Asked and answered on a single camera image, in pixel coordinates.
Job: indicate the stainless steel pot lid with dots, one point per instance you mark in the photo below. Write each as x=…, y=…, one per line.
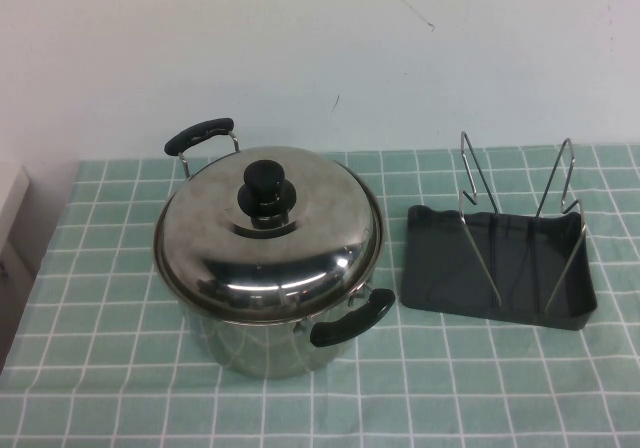
x=280, y=248

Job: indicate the dark plastic drip tray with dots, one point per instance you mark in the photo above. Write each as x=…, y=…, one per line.
x=440, y=268

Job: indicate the green checkered tablecloth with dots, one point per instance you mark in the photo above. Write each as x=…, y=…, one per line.
x=450, y=393

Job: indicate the white cabinet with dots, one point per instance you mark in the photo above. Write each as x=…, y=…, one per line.
x=12, y=208

